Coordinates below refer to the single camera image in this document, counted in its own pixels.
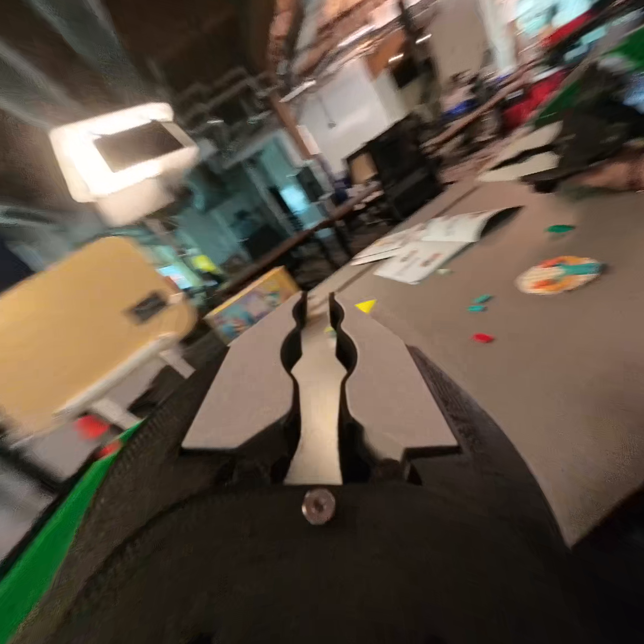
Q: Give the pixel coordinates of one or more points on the teal lego tile hollow side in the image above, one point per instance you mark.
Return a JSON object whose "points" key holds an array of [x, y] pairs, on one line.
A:
{"points": [[477, 308]]}

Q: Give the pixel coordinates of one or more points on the green lego piece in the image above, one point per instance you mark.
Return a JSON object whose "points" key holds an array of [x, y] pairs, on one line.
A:
{"points": [[561, 228]]}

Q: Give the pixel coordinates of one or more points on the long wooden table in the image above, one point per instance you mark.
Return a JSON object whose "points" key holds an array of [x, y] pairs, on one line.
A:
{"points": [[302, 236]]}

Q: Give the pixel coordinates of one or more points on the green board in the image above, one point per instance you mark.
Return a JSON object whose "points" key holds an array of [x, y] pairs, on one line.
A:
{"points": [[30, 553]]}

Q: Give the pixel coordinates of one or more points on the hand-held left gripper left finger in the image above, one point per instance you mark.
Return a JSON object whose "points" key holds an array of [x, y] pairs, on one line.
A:
{"points": [[241, 397]]}

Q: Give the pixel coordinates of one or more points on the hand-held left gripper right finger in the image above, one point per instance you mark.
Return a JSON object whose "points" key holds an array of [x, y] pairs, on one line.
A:
{"points": [[397, 397]]}

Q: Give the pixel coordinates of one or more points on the black cabinet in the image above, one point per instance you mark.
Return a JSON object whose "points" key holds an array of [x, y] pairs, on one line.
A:
{"points": [[402, 166]]}

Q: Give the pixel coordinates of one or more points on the yellow paper sheet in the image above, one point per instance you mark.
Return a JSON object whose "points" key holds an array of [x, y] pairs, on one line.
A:
{"points": [[366, 305]]}

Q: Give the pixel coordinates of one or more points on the round white lego plate build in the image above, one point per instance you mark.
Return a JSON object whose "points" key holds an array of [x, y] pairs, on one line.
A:
{"points": [[558, 274]]}

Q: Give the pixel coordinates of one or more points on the small instruction leaflet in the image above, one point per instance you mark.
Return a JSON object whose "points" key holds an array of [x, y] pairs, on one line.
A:
{"points": [[382, 249]]}

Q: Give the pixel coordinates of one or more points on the red two-stud lego brick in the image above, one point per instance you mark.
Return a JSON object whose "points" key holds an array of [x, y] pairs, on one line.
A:
{"points": [[483, 338]]}

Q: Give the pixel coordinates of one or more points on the teal lego tile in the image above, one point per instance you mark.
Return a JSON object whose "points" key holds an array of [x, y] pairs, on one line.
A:
{"points": [[482, 299]]}

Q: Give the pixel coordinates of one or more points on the yellow-green sticker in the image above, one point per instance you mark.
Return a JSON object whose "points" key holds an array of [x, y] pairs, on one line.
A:
{"points": [[204, 262]]}

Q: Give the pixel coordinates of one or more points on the bright light panel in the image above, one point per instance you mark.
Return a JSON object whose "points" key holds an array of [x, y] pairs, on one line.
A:
{"points": [[131, 146]]}

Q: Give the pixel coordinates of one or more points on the wooden chair with white frame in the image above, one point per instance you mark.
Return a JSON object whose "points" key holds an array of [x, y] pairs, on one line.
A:
{"points": [[75, 322]]}

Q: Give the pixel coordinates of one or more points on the colourful lego box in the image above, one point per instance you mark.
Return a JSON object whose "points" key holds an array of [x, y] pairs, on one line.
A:
{"points": [[246, 307]]}

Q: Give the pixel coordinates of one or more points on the open instruction booklet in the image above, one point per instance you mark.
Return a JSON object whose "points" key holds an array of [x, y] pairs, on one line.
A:
{"points": [[427, 261]]}

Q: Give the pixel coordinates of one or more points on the red card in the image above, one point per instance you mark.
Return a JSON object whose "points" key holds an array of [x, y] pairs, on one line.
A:
{"points": [[91, 426]]}

